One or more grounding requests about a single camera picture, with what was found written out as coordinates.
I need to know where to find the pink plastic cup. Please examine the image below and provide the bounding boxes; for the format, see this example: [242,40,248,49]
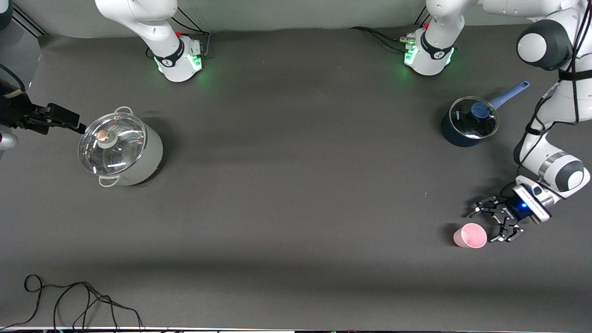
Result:
[453,223,487,249]

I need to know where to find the glass stockpot lid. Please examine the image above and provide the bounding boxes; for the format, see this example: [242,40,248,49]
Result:
[78,112,148,176]

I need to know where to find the pale green stockpot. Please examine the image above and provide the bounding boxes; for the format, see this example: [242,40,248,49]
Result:
[78,106,164,188]

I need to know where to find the dark blue saucepan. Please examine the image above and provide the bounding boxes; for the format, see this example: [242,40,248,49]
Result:
[440,80,531,148]

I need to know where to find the glass lid with blue knob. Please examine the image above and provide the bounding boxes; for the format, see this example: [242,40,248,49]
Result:
[449,96,500,140]

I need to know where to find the dark grey table mat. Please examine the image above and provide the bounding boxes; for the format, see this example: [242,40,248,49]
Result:
[0,16,592,332]

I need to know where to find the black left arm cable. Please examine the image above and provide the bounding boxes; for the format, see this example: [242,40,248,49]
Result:
[499,0,592,200]

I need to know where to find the black base cable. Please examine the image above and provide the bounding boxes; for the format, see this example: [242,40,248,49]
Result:
[349,25,413,53]
[172,6,211,59]

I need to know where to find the thin black loose cable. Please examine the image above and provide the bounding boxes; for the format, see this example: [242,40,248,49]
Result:
[0,274,144,330]

